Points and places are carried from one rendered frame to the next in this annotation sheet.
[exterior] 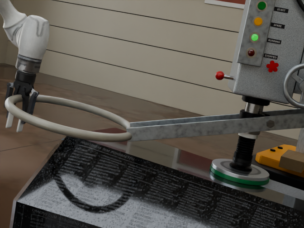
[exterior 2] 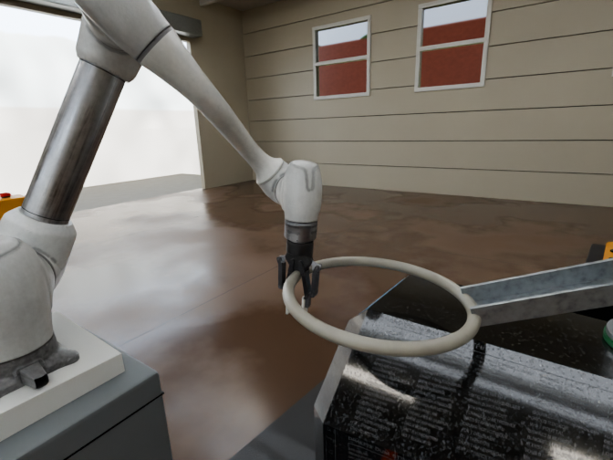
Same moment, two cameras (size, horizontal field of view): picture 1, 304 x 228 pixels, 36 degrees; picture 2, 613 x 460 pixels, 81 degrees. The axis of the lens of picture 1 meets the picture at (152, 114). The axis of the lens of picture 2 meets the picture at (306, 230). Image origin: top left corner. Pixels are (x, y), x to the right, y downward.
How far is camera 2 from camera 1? 0.92 m
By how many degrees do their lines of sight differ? 11
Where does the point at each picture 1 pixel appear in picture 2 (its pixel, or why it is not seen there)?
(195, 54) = (412, 141)
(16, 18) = (271, 168)
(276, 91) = not seen: outside the picture
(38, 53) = (313, 214)
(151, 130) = (514, 308)
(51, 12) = (281, 130)
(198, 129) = (600, 297)
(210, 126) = not seen: outside the picture
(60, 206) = (390, 434)
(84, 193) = (422, 412)
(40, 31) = (311, 183)
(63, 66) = not seen: hidden behind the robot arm
